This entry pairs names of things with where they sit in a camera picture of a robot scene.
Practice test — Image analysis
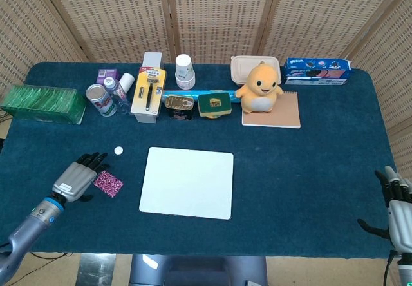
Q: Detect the white cylindrical bottle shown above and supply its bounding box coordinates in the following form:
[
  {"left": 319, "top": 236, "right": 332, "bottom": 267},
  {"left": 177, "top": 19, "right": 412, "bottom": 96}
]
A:
[{"left": 118, "top": 72, "right": 136, "bottom": 94}]

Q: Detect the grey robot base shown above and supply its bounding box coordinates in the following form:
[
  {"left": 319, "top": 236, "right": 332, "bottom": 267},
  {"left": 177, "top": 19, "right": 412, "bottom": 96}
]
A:
[{"left": 128, "top": 254, "right": 268, "bottom": 286}]

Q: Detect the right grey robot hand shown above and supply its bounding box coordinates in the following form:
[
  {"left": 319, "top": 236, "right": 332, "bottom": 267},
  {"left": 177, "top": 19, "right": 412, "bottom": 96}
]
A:
[{"left": 357, "top": 166, "right": 412, "bottom": 255}]

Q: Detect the clear plastic water bottle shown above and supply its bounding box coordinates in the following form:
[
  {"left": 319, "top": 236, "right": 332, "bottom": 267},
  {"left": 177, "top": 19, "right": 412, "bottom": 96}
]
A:
[{"left": 102, "top": 77, "right": 130, "bottom": 115}]

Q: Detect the teal table cloth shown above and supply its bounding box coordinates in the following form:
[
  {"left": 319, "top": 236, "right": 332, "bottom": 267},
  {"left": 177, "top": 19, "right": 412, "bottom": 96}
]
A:
[{"left": 0, "top": 61, "right": 399, "bottom": 258}]

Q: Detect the yellow plush toy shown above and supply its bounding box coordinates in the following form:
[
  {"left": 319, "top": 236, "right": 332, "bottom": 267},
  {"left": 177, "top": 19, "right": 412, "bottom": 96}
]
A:
[{"left": 235, "top": 61, "right": 284, "bottom": 114}]

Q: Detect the white rectangular board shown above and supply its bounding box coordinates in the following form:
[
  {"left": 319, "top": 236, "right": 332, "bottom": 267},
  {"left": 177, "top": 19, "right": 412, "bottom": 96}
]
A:
[{"left": 138, "top": 146, "right": 235, "bottom": 221}]

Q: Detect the metal table leg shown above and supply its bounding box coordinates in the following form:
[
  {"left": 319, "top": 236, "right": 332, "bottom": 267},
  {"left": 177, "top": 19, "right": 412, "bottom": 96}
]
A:
[{"left": 77, "top": 253, "right": 117, "bottom": 286}]

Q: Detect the brown spiral notebook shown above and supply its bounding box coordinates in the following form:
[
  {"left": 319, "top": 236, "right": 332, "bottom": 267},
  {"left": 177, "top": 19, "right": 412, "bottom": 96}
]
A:
[{"left": 241, "top": 91, "right": 301, "bottom": 129}]

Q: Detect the beige lunch container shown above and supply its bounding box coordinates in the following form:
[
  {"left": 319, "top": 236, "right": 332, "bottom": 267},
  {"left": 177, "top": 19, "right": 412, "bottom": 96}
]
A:
[{"left": 230, "top": 55, "right": 281, "bottom": 86}]

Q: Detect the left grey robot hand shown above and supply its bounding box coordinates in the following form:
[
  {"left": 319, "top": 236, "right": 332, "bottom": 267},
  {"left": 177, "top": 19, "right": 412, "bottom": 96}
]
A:
[{"left": 51, "top": 152, "right": 111, "bottom": 203}]

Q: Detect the white paper cup stack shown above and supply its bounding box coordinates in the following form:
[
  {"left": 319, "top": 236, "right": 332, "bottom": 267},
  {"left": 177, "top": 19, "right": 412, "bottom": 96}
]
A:
[{"left": 174, "top": 54, "right": 196, "bottom": 90}]

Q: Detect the silver drink can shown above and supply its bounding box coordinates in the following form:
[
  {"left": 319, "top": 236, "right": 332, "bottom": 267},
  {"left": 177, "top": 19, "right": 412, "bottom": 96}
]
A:
[{"left": 85, "top": 83, "right": 118, "bottom": 118}]

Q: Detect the blue cookie box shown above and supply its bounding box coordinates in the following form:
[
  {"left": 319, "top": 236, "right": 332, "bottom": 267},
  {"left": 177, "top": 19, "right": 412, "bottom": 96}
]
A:
[{"left": 282, "top": 57, "right": 355, "bottom": 86}]

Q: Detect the green gold tin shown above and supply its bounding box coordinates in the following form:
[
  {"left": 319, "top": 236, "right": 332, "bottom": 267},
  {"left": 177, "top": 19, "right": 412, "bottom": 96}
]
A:
[{"left": 197, "top": 91, "right": 233, "bottom": 120}]

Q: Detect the gold pull-tab tin can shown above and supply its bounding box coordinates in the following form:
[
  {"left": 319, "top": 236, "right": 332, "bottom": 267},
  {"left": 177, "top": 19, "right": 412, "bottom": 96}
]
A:
[{"left": 164, "top": 94, "right": 195, "bottom": 121}]

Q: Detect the purple patterned packet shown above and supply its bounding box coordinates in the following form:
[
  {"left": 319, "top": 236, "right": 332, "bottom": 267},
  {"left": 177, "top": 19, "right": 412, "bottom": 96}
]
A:
[{"left": 93, "top": 169, "right": 124, "bottom": 199}]

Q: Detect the yellow razor package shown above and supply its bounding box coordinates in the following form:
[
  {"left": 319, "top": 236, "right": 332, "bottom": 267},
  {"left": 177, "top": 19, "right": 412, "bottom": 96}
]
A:
[{"left": 129, "top": 66, "right": 167, "bottom": 124}]

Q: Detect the bamboo folding screen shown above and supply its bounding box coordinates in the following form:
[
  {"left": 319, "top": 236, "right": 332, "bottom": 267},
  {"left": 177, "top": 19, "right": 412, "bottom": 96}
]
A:
[{"left": 0, "top": 0, "right": 412, "bottom": 171}]

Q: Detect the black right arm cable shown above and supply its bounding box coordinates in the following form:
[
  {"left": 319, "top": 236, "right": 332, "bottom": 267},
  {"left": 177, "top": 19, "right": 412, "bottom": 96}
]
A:
[{"left": 382, "top": 249, "right": 399, "bottom": 286}]

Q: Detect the green plastic box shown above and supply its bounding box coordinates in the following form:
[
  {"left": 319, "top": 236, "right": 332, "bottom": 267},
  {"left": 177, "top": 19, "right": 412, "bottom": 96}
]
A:
[{"left": 0, "top": 84, "right": 88, "bottom": 126}]

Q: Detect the purple small box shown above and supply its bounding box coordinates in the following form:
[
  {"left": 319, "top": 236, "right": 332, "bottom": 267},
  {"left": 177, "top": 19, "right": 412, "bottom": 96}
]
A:
[{"left": 95, "top": 68, "right": 120, "bottom": 86}]

